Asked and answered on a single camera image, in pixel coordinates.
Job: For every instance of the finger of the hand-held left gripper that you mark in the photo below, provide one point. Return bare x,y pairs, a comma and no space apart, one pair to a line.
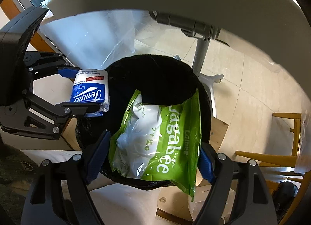
53,113
49,65

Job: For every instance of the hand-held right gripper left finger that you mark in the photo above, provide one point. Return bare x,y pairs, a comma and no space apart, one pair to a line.
97,159

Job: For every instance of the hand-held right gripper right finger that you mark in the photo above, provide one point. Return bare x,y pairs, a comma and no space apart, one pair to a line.
206,165

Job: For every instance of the blue white tissue packet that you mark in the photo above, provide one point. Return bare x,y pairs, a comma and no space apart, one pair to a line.
90,91

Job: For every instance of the green snack bag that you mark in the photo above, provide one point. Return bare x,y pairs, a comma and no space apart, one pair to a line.
175,122

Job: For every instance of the black trash bin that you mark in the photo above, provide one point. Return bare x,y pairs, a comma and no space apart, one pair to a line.
158,79

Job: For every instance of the white cushion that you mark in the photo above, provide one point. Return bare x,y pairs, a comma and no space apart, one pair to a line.
126,203

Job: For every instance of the translucent plastic bag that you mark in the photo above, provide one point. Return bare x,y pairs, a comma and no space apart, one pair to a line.
97,37

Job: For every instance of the wooden chair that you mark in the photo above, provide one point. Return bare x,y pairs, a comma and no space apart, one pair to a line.
267,158

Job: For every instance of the dark patterned rug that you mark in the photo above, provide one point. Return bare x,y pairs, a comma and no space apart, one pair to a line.
12,181

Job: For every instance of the grey table leg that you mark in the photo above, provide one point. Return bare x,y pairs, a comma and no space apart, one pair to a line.
201,47

